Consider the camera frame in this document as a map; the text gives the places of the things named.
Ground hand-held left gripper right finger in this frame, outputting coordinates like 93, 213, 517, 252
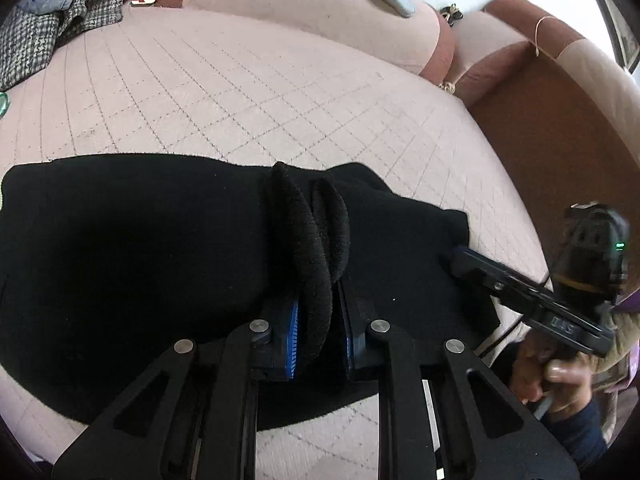
337, 280, 581, 480

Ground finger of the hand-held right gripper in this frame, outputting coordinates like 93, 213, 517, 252
439, 245, 566, 320

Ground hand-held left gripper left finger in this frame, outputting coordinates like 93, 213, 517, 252
52, 295, 303, 480

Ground black pants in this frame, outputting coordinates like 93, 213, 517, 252
0, 154, 501, 431

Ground person's right forearm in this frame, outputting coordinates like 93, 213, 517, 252
542, 400, 608, 471

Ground person's right hand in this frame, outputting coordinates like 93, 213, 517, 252
515, 342, 603, 413

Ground person's beige and purple clothing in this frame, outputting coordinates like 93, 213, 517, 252
597, 290, 640, 441

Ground maroon and pink sofa armrest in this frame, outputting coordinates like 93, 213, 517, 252
442, 0, 640, 131

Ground pink quilted sofa seat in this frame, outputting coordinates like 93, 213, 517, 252
0, 5, 556, 466

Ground pink sofa back cushion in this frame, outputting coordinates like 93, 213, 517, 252
160, 0, 457, 77

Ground houndstooth jacket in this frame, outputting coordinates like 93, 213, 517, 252
0, 0, 126, 93

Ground black cable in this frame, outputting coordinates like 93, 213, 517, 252
472, 305, 533, 358

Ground thin white cord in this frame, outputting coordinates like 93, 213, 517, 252
534, 16, 558, 57

